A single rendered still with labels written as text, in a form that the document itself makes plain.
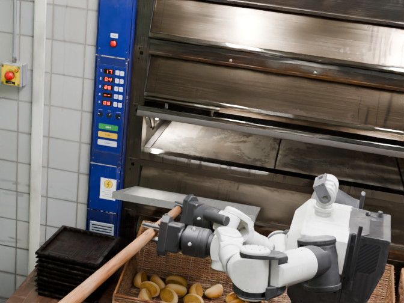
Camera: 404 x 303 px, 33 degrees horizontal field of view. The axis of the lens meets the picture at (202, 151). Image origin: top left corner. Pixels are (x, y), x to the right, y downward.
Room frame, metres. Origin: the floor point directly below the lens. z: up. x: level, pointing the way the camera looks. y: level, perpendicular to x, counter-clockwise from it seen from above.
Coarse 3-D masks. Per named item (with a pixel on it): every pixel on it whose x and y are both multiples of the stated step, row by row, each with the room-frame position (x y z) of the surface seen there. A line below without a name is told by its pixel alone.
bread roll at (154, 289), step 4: (140, 284) 2.66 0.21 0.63; (144, 284) 2.65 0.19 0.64; (148, 284) 2.65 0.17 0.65; (152, 284) 2.64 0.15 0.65; (156, 284) 2.65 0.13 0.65; (140, 288) 2.65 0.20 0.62; (144, 288) 2.64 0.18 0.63; (148, 288) 2.64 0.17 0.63; (152, 288) 2.63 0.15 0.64; (156, 288) 2.63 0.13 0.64; (152, 292) 2.62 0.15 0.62; (156, 292) 2.62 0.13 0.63; (152, 296) 2.62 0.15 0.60
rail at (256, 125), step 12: (144, 108) 2.76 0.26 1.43; (156, 108) 2.75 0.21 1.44; (216, 120) 2.71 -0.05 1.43; (228, 120) 2.71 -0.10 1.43; (288, 132) 2.67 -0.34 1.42; (300, 132) 2.66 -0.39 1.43; (312, 132) 2.66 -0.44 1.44; (360, 144) 2.63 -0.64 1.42; (372, 144) 2.62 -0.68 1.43; (384, 144) 2.62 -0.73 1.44
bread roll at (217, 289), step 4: (216, 284) 2.70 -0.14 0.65; (220, 284) 2.71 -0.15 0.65; (212, 288) 2.67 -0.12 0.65; (216, 288) 2.68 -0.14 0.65; (220, 288) 2.69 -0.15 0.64; (208, 292) 2.66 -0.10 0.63; (212, 292) 2.66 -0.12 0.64; (216, 292) 2.67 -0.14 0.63; (220, 292) 2.68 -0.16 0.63; (208, 296) 2.66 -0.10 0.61; (212, 296) 2.66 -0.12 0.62; (216, 296) 2.67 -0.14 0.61
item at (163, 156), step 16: (160, 160) 2.89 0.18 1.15; (176, 160) 2.88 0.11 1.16; (192, 160) 2.87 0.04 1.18; (208, 160) 2.89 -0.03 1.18; (256, 176) 2.83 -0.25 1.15; (272, 176) 2.82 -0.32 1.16; (288, 176) 2.81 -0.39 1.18; (304, 176) 2.82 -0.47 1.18; (352, 192) 2.77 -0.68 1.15; (368, 192) 2.76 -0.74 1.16; (384, 192) 2.75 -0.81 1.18; (400, 192) 2.76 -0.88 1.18
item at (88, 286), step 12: (144, 240) 1.69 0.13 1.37; (120, 252) 1.51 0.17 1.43; (132, 252) 1.56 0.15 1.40; (108, 264) 1.39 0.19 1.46; (120, 264) 1.45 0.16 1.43; (96, 276) 1.29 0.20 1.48; (108, 276) 1.35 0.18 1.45; (84, 288) 1.21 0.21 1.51; (96, 288) 1.27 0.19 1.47; (72, 300) 1.13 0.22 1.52
